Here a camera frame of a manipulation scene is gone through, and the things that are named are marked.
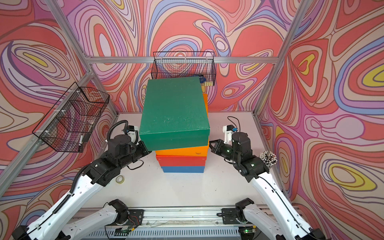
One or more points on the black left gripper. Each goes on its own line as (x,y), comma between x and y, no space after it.
(145,150)

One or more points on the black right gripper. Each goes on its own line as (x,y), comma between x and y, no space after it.
(219,143)

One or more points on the orange shoebox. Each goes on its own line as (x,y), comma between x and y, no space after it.
(194,151)

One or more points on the red shoebox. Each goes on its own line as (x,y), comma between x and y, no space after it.
(181,161)

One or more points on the blue shoebox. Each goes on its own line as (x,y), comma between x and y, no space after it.
(184,169)

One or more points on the green shoebox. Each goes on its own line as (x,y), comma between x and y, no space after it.
(174,115)

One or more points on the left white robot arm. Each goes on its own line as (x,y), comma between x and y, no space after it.
(88,181)

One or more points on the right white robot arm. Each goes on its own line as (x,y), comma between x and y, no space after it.
(286,223)

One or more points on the tape roll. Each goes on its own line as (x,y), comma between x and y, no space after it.
(120,179)

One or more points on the metal cup of pens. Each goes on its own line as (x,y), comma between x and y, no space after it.
(269,158)

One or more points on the black marker in basket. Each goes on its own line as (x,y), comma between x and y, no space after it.
(80,143)

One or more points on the yellow item in basket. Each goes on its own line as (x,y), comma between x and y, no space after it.
(207,86)

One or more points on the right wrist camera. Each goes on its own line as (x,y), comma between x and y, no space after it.
(229,130)

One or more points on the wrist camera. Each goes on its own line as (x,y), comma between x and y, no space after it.
(133,132)
(229,130)

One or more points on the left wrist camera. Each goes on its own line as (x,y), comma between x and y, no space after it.
(133,132)

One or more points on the black wire basket left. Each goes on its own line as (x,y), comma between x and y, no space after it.
(75,113)

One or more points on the black wire basket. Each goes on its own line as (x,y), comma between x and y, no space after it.
(182,64)
(75,113)

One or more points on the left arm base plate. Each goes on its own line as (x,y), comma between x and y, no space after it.
(130,217)

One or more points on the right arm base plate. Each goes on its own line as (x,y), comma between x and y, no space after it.
(232,216)

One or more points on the aluminium front rail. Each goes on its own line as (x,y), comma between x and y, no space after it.
(180,220)

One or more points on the black wire basket back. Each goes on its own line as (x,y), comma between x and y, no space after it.
(182,64)

